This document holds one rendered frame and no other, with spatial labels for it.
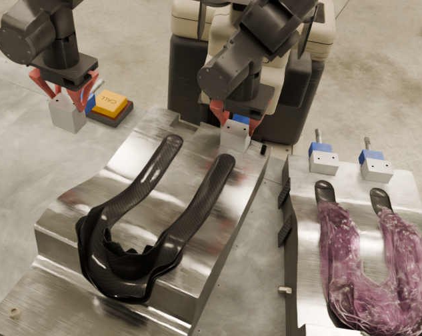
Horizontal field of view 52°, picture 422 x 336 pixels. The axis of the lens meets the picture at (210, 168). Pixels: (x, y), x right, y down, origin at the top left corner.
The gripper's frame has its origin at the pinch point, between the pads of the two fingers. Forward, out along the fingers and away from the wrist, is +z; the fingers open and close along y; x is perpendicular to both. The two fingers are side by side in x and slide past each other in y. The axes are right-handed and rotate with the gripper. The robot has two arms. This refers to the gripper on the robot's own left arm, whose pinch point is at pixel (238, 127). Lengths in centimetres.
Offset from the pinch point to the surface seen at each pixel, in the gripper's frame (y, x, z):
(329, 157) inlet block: 17.7, 5.0, 5.7
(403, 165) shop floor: 55, 110, 106
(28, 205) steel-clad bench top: -30.8, -27.0, 8.4
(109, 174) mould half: -17.0, -19.0, 1.4
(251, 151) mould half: 3.6, -1.6, 3.5
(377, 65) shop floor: 30, 196, 112
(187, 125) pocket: -11.1, 0.7, 4.8
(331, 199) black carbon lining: 20.6, -2.7, 8.2
